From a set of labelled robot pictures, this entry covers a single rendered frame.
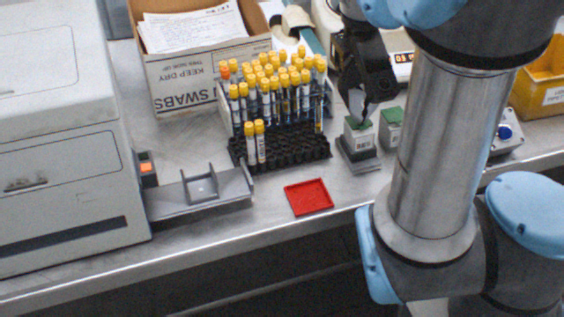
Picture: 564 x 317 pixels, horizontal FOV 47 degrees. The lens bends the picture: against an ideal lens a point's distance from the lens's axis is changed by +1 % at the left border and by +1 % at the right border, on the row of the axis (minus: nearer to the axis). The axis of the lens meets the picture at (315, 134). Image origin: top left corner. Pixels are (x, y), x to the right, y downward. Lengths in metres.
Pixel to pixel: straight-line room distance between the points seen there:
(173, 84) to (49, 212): 0.37
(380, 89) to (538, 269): 0.34
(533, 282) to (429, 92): 0.34
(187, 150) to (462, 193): 0.67
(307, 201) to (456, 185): 0.50
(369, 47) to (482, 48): 0.52
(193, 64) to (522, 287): 0.71
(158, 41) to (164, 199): 0.42
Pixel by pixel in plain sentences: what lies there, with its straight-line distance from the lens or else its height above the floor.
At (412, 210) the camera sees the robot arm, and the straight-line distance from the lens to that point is 0.66.
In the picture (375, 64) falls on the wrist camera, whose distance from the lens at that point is 0.97.
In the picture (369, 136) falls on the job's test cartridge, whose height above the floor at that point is 0.94.
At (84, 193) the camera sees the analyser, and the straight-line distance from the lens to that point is 0.97.
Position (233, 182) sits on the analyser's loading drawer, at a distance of 1.07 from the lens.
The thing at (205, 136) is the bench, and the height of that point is 0.87.
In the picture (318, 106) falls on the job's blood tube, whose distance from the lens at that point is 1.13.
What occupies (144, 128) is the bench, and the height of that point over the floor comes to 0.88.
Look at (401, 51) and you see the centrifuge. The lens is 1.33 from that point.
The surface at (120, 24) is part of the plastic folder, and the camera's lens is 1.51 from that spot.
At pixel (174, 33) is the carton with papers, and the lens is 1.40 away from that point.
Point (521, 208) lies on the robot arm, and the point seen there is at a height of 1.13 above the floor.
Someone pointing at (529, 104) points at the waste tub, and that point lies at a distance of 1.27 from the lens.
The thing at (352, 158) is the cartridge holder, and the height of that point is 0.90.
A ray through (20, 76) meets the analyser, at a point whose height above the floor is 1.17.
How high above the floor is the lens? 1.68
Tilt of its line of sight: 42 degrees down
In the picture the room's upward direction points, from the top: straight up
